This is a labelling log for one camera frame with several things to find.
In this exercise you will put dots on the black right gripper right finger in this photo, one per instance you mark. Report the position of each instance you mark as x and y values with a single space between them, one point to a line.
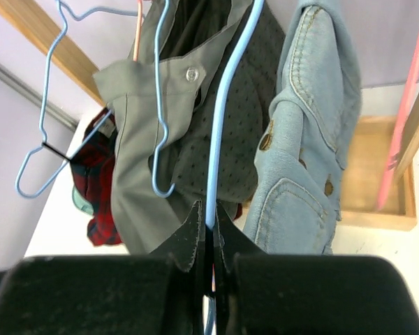
258 293

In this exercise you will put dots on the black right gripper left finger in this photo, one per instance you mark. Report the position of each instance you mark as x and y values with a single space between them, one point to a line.
157 293

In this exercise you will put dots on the light blue denim skirt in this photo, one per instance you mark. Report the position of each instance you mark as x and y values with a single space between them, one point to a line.
302 155

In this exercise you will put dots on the pink wire hanger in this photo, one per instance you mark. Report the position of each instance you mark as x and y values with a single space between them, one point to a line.
402 115
138 31

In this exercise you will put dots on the dark grey dotted skirt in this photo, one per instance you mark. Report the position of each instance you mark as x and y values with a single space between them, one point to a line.
207 31

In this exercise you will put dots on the red plaid skirt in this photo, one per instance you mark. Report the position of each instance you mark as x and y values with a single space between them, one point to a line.
92 169

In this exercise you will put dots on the wooden clothes rack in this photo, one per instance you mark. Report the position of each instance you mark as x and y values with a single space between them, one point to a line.
368 152

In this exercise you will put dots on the blue wire hanger with plaid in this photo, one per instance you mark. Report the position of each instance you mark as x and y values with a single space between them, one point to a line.
63 8

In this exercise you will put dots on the aluminium corner post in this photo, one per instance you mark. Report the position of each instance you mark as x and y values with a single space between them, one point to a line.
31 95

